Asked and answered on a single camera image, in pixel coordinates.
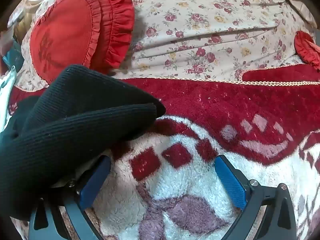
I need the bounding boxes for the small red ruffled cushion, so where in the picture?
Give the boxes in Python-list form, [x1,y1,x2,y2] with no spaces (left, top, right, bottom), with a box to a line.
[294,31,320,71]

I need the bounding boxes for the light blue sweatshirt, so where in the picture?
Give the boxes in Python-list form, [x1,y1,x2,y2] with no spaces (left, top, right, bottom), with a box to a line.
[0,65,18,130]

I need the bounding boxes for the floral bedsheet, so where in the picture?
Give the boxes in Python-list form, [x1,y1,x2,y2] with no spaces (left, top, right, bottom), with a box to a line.
[21,0,320,90]

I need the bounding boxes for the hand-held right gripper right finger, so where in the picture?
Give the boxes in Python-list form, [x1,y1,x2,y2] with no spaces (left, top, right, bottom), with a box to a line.
[214,154,298,240]

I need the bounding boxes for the red and white fleece blanket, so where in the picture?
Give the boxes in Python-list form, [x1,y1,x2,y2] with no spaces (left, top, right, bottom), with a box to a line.
[7,64,320,240]

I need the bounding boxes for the red heart-shaped ruffled cushion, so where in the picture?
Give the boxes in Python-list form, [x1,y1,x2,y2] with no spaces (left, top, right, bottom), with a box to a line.
[29,0,135,84]

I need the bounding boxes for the black pants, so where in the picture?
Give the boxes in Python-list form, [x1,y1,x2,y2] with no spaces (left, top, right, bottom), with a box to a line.
[0,64,167,222]

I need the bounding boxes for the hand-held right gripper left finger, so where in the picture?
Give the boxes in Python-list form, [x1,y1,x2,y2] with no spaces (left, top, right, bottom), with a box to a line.
[27,156,112,240]

